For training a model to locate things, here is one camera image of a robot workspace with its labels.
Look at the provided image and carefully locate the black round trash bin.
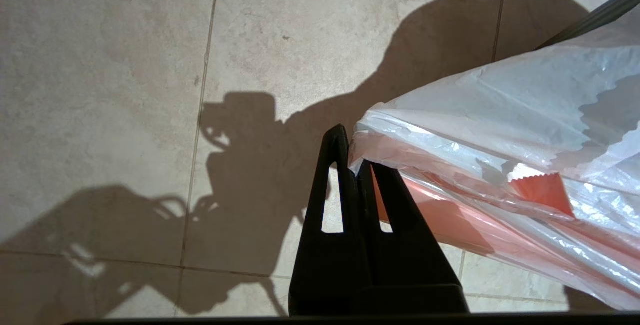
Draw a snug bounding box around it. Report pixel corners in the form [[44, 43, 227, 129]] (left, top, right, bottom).
[[534, 0, 640, 52]]

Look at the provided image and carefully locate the white red-printed trash bag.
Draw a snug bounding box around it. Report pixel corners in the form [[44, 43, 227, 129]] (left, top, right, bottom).
[[348, 40, 640, 312]]

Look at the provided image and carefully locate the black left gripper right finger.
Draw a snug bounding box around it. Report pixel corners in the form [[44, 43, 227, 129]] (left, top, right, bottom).
[[356, 160, 470, 316]]

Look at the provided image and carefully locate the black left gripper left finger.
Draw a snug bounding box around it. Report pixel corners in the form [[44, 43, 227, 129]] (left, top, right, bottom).
[[289, 124, 372, 316]]

